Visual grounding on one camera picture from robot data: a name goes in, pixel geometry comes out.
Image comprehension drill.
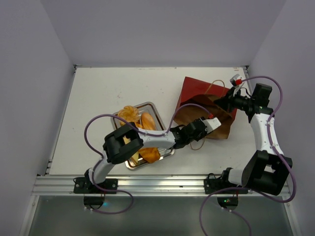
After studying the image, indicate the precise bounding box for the red paper bag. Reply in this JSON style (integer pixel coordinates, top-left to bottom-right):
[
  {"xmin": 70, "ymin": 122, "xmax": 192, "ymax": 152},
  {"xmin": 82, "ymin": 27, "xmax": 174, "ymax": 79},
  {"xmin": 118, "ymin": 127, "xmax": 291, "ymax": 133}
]
[{"xmin": 173, "ymin": 77, "xmax": 237, "ymax": 140}]

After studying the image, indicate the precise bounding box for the metal tray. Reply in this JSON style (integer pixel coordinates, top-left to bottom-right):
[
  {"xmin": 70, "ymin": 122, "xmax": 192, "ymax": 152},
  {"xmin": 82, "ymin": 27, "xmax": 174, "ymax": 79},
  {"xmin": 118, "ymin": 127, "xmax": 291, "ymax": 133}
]
[{"xmin": 125, "ymin": 102, "xmax": 175, "ymax": 171}]

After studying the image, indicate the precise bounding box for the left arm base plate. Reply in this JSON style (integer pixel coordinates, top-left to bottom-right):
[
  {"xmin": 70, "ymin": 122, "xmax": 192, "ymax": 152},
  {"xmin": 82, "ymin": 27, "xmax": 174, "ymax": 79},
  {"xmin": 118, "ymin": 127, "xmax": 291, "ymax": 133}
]
[{"xmin": 73, "ymin": 177, "xmax": 119, "ymax": 195}]

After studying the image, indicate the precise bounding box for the yellow triangular sandwich bread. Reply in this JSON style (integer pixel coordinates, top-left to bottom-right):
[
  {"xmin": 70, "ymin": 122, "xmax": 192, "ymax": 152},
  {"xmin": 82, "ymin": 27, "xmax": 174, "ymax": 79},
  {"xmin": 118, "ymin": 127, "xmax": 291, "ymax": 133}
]
[{"xmin": 123, "ymin": 136, "xmax": 139, "ymax": 165}]

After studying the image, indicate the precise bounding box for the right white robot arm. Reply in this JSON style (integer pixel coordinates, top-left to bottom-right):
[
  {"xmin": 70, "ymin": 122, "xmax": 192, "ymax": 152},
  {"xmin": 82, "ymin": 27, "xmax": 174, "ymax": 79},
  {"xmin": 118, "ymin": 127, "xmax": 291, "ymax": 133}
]
[{"xmin": 215, "ymin": 84, "xmax": 292, "ymax": 196}]

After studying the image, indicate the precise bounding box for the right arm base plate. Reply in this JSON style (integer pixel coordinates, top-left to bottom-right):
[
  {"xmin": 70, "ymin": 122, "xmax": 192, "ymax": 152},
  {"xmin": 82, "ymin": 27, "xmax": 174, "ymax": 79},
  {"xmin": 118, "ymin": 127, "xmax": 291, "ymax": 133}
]
[{"xmin": 203, "ymin": 173, "xmax": 240, "ymax": 194}]

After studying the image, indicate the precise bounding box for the braided leaf-shaped bread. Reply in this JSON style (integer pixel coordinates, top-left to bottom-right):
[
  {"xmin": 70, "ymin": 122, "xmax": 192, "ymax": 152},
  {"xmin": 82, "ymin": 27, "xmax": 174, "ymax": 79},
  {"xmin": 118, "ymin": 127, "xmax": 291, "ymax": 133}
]
[{"xmin": 135, "ymin": 122, "xmax": 161, "ymax": 163}]

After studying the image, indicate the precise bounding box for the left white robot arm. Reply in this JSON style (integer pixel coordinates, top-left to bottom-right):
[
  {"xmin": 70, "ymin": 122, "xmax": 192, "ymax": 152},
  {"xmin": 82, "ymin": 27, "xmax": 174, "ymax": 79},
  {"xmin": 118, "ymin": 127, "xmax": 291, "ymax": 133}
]
[{"xmin": 85, "ymin": 118, "xmax": 215, "ymax": 193}]

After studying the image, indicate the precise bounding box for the aluminium mounting rail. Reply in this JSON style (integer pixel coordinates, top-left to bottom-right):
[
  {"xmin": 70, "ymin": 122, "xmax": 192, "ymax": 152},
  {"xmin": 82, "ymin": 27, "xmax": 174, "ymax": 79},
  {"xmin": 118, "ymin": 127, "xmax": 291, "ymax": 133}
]
[{"xmin": 31, "ymin": 174, "xmax": 291, "ymax": 197}]

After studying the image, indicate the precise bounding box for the round flower bread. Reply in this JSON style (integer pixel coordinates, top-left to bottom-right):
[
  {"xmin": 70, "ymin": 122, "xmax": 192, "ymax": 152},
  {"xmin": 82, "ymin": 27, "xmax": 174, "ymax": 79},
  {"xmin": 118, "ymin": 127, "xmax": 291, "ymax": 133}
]
[{"xmin": 118, "ymin": 106, "xmax": 140, "ymax": 124}]

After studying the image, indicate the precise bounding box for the long bread loaf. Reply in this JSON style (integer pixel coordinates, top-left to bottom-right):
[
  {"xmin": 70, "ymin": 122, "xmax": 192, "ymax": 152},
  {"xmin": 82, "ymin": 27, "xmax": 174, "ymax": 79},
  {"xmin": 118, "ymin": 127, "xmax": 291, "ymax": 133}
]
[{"xmin": 141, "ymin": 112, "xmax": 156, "ymax": 130}]

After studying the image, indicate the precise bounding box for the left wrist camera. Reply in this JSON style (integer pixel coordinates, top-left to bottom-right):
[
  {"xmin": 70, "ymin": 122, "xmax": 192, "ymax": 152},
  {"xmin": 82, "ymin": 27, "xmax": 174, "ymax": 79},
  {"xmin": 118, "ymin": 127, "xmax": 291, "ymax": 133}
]
[{"xmin": 202, "ymin": 118, "xmax": 221, "ymax": 134}]

